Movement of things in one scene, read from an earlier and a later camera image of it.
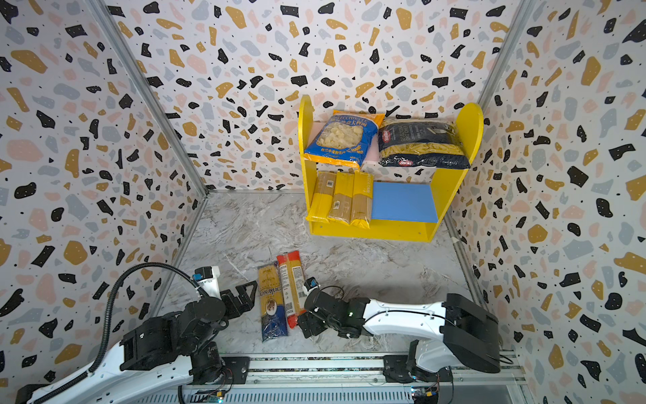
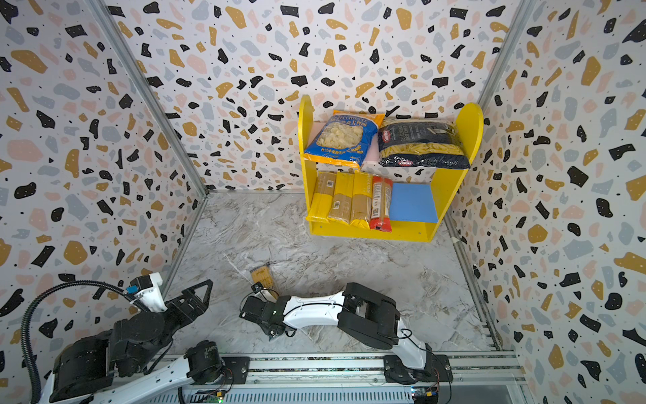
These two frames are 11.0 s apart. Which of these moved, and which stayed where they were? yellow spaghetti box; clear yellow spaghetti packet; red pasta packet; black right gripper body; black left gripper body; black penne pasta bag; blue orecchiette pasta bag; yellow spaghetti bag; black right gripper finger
Moved: black left gripper body; black right gripper body; red pasta packet; black right gripper finger
Stayed: blue orecchiette pasta bag; yellow spaghetti box; clear yellow spaghetti packet; yellow spaghetti bag; black penne pasta bag
